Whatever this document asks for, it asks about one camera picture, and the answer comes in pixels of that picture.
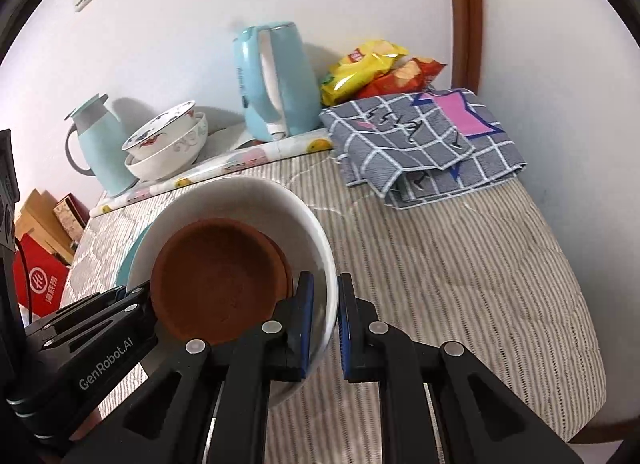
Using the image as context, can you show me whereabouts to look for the blue square plate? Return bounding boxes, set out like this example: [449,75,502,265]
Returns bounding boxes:
[115,226,150,286]

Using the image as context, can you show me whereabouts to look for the brown wooden bowl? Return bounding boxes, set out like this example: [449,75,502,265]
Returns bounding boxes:
[150,218,285,345]
[262,233,295,300]

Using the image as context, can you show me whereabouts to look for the white ceramic bowl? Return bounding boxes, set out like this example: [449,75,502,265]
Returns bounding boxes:
[127,176,338,375]

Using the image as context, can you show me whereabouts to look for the red paper bag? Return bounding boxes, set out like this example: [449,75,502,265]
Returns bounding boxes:
[13,233,68,318]

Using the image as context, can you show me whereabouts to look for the striped quilted table cover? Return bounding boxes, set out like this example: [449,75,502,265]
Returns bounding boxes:
[62,152,606,463]

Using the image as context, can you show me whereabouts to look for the brown paper bag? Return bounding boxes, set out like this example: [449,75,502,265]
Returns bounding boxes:
[15,189,75,265]

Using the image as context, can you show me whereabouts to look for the patterned gift box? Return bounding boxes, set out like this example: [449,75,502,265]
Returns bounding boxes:
[53,193,89,244]

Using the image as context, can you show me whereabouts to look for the light blue thermos jug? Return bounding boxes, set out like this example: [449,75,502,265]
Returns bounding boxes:
[64,94,137,196]

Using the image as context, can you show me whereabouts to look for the white bowl grey swirl pattern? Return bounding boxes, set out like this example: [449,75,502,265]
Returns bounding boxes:
[125,112,208,181]

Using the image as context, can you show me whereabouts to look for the white bowl red blue pattern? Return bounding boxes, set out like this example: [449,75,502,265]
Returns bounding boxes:
[122,100,195,161]

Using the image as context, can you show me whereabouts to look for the grey checked folded cloth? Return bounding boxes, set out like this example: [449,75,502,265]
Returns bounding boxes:
[320,88,526,210]

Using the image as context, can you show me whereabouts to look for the fruit pattern rolled tablecloth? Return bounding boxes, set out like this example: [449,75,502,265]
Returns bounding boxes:
[89,128,333,218]

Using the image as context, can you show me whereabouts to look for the light blue electric kettle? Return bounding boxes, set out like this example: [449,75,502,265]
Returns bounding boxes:
[233,21,321,142]

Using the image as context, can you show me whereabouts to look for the red chips bag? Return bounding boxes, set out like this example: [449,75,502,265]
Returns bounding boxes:
[355,57,446,99]

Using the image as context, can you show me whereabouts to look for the yellow chips bag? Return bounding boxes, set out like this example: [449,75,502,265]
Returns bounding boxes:
[320,39,408,106]

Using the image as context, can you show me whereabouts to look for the brown wooden door frame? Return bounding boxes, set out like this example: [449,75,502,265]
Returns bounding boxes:
[451,0,484,92]

